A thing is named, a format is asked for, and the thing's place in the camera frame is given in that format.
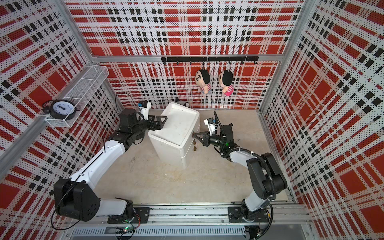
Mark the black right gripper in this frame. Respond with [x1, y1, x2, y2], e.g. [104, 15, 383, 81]
[193, 131, 226, 148]

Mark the black clock in basket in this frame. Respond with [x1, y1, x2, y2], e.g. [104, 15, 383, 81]
[42, 100, 78, 121]

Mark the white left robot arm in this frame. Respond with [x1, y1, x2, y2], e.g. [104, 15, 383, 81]
[54, 109, 168, 223]

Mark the boy doll pink shirt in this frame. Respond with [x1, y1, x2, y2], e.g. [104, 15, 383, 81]
[219, 70, 234, 97]

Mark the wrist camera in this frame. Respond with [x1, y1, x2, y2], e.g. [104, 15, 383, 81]
[204, 118, 217, 136]
[138, 101, 151, 120]

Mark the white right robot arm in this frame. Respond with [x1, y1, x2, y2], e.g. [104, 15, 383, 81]
[193, 124, 288, 223]

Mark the grey plush toy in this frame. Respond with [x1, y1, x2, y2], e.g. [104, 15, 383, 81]
[175, 97, 190, 108]

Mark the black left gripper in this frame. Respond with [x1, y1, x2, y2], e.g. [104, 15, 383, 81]
[131, 114, 168, 136]

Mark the black hook rail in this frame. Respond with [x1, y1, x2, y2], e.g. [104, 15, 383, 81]
[161, 56, 260, 63]

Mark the boy doll striped shirt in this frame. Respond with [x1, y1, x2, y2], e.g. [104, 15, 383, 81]
[195, 70, 211, 95]

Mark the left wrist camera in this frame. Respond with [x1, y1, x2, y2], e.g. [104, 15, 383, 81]
[138, 101, 151, 120]

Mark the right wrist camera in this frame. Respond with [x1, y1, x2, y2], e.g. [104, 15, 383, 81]
[204, 118, 217, 136]

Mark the white three-drawer cabinet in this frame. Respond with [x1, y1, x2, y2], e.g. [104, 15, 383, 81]
[148, 102, 200, 169]

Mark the white wire basket shelf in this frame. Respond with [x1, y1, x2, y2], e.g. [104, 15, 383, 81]
[45, 65, 109, 128]

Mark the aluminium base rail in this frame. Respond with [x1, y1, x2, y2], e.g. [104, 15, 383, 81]
[61, 201, 318, 240]

